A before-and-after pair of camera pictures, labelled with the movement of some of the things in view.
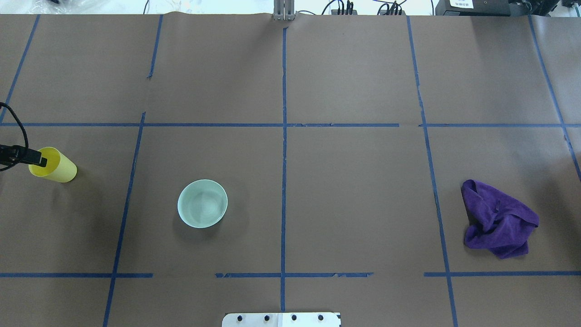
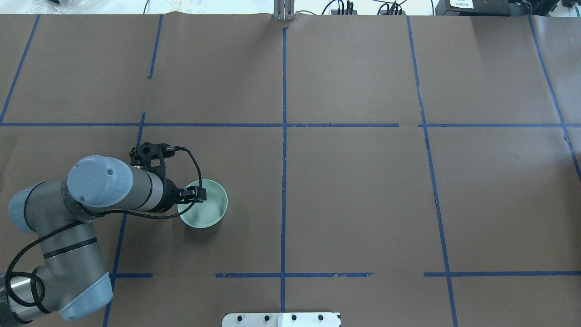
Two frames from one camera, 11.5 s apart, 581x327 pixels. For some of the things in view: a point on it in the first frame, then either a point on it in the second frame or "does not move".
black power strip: x=349 y=12 does not move
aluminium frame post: x=284 y=10 does not move
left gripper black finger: x=10 y=155 → x=142 y=155
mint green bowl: x=202 y=203 does not move
